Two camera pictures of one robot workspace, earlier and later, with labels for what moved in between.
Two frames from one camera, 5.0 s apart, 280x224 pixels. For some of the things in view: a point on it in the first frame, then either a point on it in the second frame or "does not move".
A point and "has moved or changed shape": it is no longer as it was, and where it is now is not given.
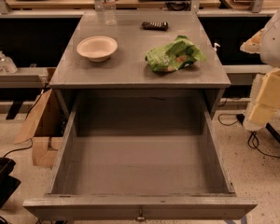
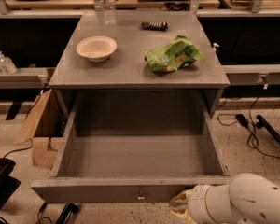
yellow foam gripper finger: x=253 y=44 -> x=178 y=203
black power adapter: x=241 y=117 does not move
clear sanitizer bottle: x=6 y=64 does not move
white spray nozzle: x=217 y=44 does not move
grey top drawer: x=141 y=156 has moved or changed shape
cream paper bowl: x=97 y=49 does not move
